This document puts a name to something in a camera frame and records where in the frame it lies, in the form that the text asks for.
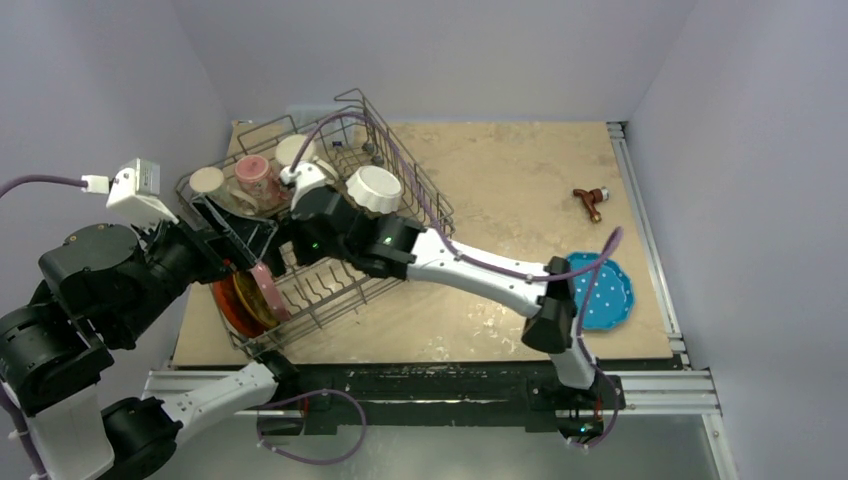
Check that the blue plate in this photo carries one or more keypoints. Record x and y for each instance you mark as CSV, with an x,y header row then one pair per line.
x,y
612,297

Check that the white floral mug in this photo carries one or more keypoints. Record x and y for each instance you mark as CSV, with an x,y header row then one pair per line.
x,y
288,148

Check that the red-orange plate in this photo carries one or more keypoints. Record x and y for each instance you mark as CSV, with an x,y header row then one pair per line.
x,y
233,309

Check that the beige mug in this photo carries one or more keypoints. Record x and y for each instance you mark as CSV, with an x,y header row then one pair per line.
x,y
212,183

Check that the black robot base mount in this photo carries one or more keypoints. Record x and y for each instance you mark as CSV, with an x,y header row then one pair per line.
x,y
524,394

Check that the white bowl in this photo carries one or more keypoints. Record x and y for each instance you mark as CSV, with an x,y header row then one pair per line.
x,y
375,188

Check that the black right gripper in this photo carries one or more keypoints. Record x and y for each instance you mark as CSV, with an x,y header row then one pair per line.
x,y
308,208

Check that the pink polka dot plate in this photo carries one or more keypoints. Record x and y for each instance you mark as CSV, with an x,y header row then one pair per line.
x,y
271,295

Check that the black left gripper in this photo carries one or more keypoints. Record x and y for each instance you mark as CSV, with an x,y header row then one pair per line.
x,y
242,239

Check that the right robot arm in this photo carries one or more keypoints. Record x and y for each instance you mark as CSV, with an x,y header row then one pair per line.
x,y
393,246

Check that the small red-capped object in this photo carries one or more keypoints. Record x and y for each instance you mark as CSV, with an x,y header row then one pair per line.
x,y
590,199

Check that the yellow plate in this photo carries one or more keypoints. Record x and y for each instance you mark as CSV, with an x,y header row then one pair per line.
x,y
251,296

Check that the pink patterned mug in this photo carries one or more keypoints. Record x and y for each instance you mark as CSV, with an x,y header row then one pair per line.
x,y
259,178

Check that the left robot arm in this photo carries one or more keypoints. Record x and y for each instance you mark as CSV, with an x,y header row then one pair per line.
x,y
101,290

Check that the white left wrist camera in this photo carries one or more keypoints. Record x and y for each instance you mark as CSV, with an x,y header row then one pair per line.
x,y
133,193

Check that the grey wire dish rack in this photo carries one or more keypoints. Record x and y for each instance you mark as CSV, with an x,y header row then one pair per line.
x,y
332,305

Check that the clear plastic container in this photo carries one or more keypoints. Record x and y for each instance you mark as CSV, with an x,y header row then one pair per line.
x,y
338,133

